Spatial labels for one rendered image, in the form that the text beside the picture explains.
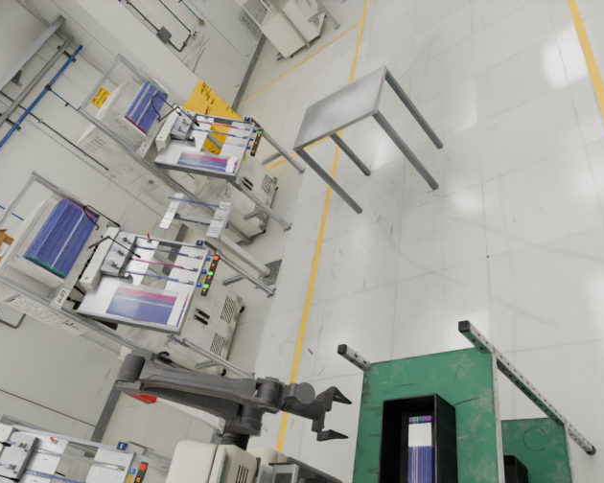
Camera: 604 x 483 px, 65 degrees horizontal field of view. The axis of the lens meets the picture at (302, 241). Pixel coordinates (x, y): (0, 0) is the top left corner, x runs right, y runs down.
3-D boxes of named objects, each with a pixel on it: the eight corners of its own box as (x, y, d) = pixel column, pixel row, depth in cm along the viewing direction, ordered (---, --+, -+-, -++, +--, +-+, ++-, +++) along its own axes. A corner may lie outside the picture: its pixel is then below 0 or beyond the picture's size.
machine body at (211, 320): (248, 302, 413) (194, 264, 379) (226, 379, 371) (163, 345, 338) (201, 316, 452) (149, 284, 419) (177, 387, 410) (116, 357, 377)
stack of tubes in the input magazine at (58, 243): (99, 218, 344) (64, 196, 330) (65, 277, 314) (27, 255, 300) (90, 223, 352) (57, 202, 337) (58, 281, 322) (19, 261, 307)
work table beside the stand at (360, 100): (438, 189, 334) (374, 109, 291) (358, 214, 379) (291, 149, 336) (443, 144, 358) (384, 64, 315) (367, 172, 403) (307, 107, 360)
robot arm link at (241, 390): (133, 355, 137) (119, 392, 131) (129, 346, 133) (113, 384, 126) (280, 381, 136) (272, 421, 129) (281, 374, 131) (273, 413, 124)
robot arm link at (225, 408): (123, 361, 142) (109, 395, 136) (129, 346, 132) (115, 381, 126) (261, 404, 153) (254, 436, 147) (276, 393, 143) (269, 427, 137)
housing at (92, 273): (124, 239, 364) (119, 228, 352) (96, 293, 335) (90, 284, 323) (113, 237, 364) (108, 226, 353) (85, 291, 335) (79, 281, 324)
